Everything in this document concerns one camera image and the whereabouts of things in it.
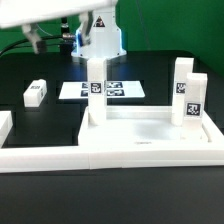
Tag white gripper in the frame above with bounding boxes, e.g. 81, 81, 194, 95
0, 0, 118, 54

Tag white desk top tray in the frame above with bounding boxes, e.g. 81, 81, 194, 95
78, 106, 224, 146

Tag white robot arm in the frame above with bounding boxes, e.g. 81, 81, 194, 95
0, 0, 126, 62

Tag fiducial marker plate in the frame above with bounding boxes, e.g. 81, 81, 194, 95
59, 81, 145, 99

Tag white U-shaped fence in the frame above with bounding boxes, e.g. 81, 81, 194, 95
0, 115, 224, 173

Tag black cable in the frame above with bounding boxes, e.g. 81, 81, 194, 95
0, 32, 76, 56

